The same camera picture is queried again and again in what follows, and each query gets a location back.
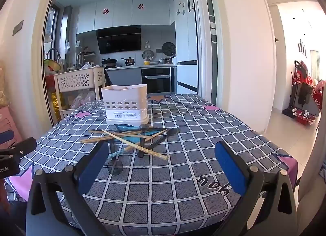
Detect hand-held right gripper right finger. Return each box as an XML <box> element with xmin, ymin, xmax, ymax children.
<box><xmin>214</xmin><ymin>141</ymin><xmax>298</xmax><ymax>236</ymax></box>

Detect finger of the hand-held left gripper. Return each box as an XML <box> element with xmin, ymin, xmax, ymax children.
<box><xmin>0</xmin><ymin>137</ymin><xmax>37</xmax><ymax>159</ymax></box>

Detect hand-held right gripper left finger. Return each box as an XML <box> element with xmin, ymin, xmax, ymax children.
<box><xmin>25</xmin><ymin>141</ymin><xmax>110</xmax><ymax>236</ymax></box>

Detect blue patterned chopstick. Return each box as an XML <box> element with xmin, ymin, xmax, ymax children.
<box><xmin>109</xmin><ymin>143</ymin><xmax>140</xmax><ymax>158</ymax></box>

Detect wooden chopstick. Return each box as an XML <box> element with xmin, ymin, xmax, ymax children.
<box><xmin>88</xmin><ymin>130</ymin><xmax>154</xmax><ymax>139</ymax></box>
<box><xmin>123</xmin><ymin>129</ymin><xmax>168</xmax><ymax>152</ymax></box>
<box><xmin>79</xmin><ymin>126</ymin><xmax>154</xmax><ymax>143</ymax></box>
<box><xmin>101</xmin><ymin>129</ymin><xmax>170</xmax><ymax>161</ymax></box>

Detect white perforated utensil holder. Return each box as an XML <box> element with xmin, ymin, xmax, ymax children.
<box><xmin>101</xmin><ymin>83</ymin><xmax>150</xmax><ymax>126</ymax></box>

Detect pink storage box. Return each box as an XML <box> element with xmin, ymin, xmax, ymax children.
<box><xmin>0</xmin><ymin>104</ymin><xmax>23</xmax><ymax>147</ymax></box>

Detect grey checked star tablecloth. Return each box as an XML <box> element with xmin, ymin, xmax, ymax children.
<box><xmin>5</xmin><ymin>93</ymin><xmax>298</xmax><ymax>236</ymax></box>

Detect clear bag of nuts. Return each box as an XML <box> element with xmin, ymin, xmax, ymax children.
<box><xmin>0</xmin><ymin>60</ymin><xmax>9</xmax><ymax>106</ymax></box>

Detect white perforated storage cart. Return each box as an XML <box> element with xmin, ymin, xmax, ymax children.
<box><xmin>53</xmin><ymin>66</ymin><xmax>105</xmax><ymax>119</ymax></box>

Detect green colander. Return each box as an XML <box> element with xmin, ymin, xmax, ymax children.
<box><xmin>44</xmin><ymin>59</ymin><xmax>62</xmax><ymax>71</ymax></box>

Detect grey lower kitchen cabinet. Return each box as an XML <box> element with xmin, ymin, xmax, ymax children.
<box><xmin>106</xmin><ymin>67</ymin><xmax>142</xmax><ymax>91</ymax></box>

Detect chrome kitchen faucet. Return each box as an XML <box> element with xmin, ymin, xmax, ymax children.
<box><xmin>45</xmin><ymin>48</ymin><xmax>62</xmax><ymax>61</ymax></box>

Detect black built-in oven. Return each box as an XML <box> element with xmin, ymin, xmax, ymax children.
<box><xmin>141</xmin><ymin>67</ymin><xmax>174</xmax><ymax>94</ymax></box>

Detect black range hood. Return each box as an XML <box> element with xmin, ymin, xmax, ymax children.
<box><xmin>95</xmin><ymin>25</ymin><xmax>142</xmax><ymax>55</ymax></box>

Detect round black steamer rack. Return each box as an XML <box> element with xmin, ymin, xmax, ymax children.
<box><xmin>162</xmin><ymin>42</ymin><xmax>177</xmax><ymax>55</ymax></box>

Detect white refrigerator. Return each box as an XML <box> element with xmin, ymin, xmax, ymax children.
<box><xmin>175</xmin><ymin>0</ymin><xmax>199</xmax><ymax>95</ymax></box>

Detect white upper kitchen cabinets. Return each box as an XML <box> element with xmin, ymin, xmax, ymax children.
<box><xmin>76</xmin><ymin>0</ymin><xmax>171</xmax><ymax>35</ymax></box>

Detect grey wall switch plate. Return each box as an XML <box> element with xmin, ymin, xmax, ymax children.
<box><xmin>13</xmin><ymin>20</ymin><xmax>24</xmax><ymax>36</ymax></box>

